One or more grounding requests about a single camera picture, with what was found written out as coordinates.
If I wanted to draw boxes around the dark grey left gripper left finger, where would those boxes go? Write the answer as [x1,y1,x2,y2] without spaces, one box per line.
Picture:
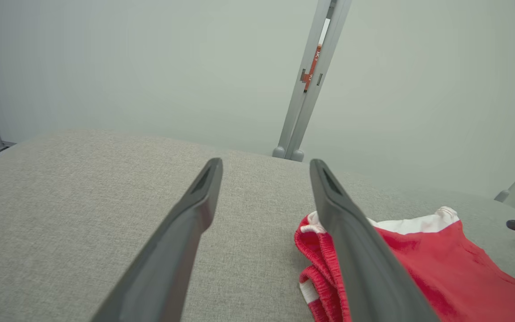
[90,157,223,322]

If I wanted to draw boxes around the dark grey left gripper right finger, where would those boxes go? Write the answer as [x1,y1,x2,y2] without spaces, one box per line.
[310,159,439,322]

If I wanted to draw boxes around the grey partition post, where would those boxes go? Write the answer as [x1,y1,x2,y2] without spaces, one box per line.
[284,0,353,162]
[272,0,332,159]

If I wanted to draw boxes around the red white sports shorts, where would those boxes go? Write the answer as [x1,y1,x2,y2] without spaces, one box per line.
[294,206,515,322]

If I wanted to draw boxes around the orange label strip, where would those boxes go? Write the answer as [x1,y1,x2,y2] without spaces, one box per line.
[301,44,323,93]

